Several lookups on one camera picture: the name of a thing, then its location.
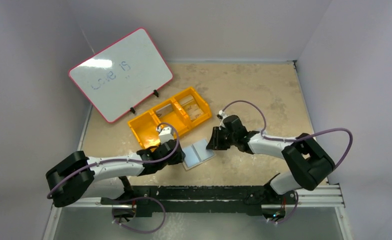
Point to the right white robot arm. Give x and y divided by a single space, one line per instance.
307 161

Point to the aluminium rail frame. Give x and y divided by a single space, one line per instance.
266 98

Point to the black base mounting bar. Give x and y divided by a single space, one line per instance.
250 200

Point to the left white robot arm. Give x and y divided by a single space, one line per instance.
72 177

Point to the card in middle compartment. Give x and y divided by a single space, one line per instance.
164 110

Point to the black whiteboard stand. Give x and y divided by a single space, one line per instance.
155 93

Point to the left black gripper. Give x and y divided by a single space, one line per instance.
176 153

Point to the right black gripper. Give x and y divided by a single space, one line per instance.
217 139

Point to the yellow plastic compartment tray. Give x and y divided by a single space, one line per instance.
144 126

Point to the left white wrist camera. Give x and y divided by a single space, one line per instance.
165 134

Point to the cards in right compartment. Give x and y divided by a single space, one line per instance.
191 107

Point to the white board with pink frame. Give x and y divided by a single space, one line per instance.
122 75

